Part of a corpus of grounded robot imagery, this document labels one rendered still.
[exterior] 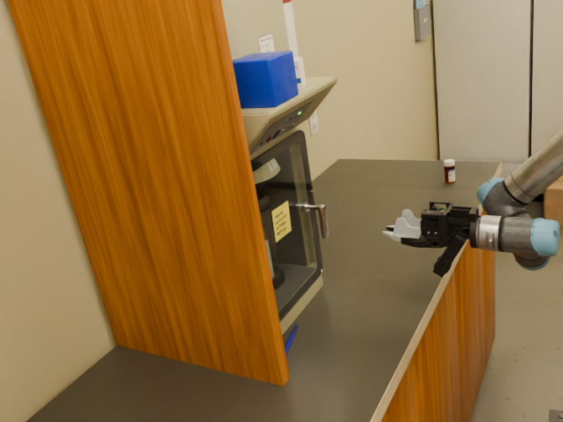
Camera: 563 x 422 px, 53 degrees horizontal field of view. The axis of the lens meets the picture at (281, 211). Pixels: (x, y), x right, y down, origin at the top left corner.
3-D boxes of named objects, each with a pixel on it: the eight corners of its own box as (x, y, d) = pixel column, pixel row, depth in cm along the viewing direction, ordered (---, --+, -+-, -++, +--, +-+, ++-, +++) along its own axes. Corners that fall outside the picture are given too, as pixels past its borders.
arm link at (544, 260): (531, 222, 132) (527, 206, 123) (559, 262, 127) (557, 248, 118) (500, 239, 134) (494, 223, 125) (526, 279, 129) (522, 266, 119)
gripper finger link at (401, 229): (381, 213, 130) (421, 214, 126) (383, 236, 132) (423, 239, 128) (378, 218, 127) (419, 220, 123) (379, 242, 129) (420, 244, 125)
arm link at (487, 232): (503, 241, 124) (497, 259, 117) (481, 239, 126) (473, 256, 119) (503, 210, 121) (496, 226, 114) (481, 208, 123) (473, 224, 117)
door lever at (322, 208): (312, 234, 145) (307, 238, 143) (307, 200, 141) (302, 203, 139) (331, 235, 142) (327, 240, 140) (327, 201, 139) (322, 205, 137)
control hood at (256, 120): (227, 163, 112) (217, 115, 108) (300, 119, 138) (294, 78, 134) (276, 165, 107) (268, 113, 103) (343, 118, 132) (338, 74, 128)
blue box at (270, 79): (231, 109, 111) (223, 63, 108) (257, 96, 119) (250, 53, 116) (275, 107, 106) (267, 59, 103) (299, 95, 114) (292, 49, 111)
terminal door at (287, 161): (265, 336, 129) (233, 172, 114) (321, 270, 153) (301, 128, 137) (268, 337, 128) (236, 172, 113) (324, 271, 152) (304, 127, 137)
